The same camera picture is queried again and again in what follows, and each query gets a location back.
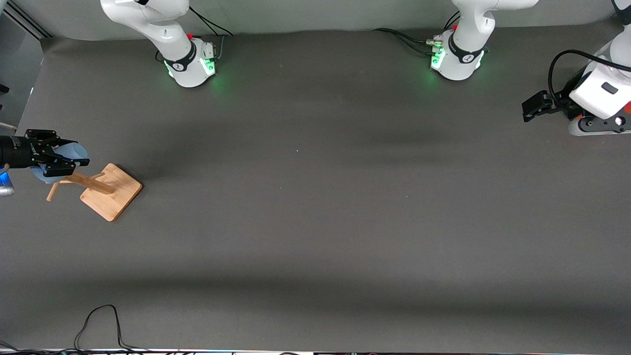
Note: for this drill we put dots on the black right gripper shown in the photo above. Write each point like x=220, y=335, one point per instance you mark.
x=15, y=151

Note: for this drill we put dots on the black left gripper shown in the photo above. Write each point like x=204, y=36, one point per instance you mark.
x=567, y=104

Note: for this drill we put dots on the light blue plastic cup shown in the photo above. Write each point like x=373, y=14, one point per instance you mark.
x=74, y=150

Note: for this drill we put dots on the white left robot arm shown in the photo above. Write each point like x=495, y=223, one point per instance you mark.
x=466, y=49

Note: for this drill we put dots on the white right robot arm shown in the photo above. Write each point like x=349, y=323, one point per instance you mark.
x=167, y=34

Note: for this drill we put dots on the wooden cup stand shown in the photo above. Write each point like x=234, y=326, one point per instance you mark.
x=112, y=193

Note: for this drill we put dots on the dark metal rail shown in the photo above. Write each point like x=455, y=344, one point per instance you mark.
x=27, y=19

